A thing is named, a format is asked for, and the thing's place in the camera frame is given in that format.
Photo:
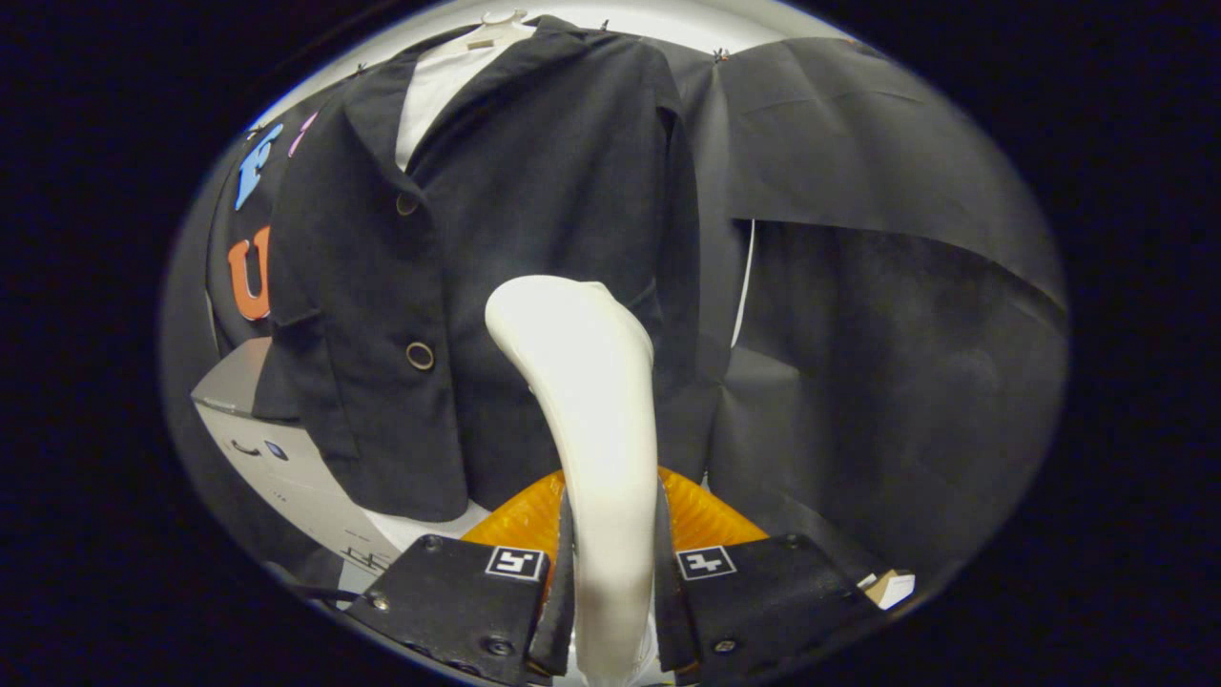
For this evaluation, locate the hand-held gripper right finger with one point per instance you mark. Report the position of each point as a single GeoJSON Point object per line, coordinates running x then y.
{"type": "Point", "coordinates": [668, 611]}

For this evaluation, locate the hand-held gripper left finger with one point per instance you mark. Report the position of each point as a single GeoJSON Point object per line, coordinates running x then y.
{"type": "Point", "coordinates": [558, 611]}

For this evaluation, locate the white garment steamer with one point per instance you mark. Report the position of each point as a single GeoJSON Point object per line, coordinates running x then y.
{"type": "Point", "coordinates": [596, 401]}

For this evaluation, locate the black blazer jacket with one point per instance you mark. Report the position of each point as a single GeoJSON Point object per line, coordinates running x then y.
{"type": "Point", "coordinates": [534, 191]}

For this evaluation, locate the small cardboard box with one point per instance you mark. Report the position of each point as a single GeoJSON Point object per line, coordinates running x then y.
{"type": "Point", "coordinates": [892, 588]}

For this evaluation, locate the grey drawer cabinet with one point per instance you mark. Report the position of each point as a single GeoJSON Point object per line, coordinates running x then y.
{"type": "Point", "coordinates": [286, 472]}

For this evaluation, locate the black backdrop cloth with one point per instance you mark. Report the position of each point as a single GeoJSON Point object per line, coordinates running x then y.
{"type": "Point", "coordinates": [906, 382]}

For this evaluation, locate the white dress form torso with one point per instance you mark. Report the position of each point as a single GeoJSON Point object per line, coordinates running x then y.
{"type": "Point", "coordinates": [434, 91]}

